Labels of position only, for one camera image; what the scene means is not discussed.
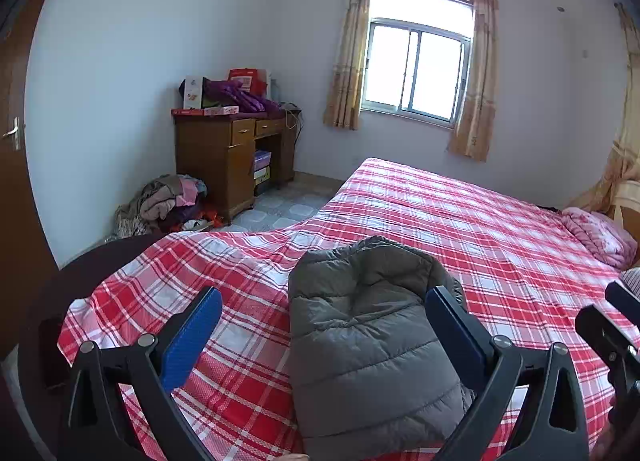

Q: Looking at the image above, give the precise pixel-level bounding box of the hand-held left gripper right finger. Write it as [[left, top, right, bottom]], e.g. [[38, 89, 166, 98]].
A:
[[425, 285, 591, 461]]

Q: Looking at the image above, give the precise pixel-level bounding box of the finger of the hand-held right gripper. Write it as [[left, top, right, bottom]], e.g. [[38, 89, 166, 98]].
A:
[[604, 281, 640, 318], [575, 305, 640, 387]]

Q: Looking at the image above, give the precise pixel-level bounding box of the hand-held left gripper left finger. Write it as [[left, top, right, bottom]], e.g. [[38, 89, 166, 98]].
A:
[[57, 286, 223, 461]]

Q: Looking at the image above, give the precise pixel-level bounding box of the grey puffer jacket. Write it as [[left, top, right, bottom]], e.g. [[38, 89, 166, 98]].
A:
[[287, 236, 476, 454]]

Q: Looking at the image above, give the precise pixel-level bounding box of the pile of clothes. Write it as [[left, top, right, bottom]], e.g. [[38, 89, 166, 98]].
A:
[[107, 174, 221, 242]]

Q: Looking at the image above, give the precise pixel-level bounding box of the striped pillow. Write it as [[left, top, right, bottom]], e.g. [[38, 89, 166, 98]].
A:
[[620, 266, 640, 299]]

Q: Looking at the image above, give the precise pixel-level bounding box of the pink folded quilt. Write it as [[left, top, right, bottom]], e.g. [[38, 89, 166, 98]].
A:
[[561, 206, 640, 269]]

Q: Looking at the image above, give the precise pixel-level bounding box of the light wooden bed headboard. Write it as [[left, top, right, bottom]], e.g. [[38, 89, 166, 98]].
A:
[[612, 176, 640, 242]]

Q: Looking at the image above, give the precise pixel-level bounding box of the red plaid bed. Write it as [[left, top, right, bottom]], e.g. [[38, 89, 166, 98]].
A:
[[57, 157, 640, 461]]

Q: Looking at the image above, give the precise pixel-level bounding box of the tied beige side curtain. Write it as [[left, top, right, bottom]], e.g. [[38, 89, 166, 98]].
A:
[[567, 4, 640, 214]]

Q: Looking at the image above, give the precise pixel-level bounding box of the dark brown curved furniture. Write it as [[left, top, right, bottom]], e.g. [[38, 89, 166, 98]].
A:
[[15, 232, 173, 392]]

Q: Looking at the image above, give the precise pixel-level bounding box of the wooden desk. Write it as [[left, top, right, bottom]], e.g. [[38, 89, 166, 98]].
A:
[[174, 108, 303, 224]]

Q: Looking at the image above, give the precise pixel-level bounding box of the flat red box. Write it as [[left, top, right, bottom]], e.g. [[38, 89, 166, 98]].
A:
[[171, 105, 241, 118]]

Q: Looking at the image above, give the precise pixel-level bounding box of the brown wooden door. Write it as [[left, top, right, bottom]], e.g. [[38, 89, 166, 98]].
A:
[[0, 0, 61, 357]]

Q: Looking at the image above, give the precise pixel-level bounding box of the white printed box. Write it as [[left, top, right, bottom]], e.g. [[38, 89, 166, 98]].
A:
[[180, 76, 206, 110]]

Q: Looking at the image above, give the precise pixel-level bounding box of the purple puffer jacket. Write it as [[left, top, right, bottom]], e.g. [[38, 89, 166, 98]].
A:
[[202, 78, 286, 117]]

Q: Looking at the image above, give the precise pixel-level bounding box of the beige patterned curtain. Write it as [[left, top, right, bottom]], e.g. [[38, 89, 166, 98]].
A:
[[322, 0, 376, 131], [446, 0, 501, 162]]

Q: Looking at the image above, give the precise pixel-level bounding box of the red gift box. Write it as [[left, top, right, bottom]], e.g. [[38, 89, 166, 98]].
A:
[[228, 68, 268, 97]]

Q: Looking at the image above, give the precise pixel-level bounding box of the sliding window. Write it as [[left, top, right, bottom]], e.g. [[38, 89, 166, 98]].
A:
[[361, 0, 475, 129]]

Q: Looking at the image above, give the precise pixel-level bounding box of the metal door handle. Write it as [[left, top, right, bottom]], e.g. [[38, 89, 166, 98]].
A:
[[1, 116, 26, 152]]

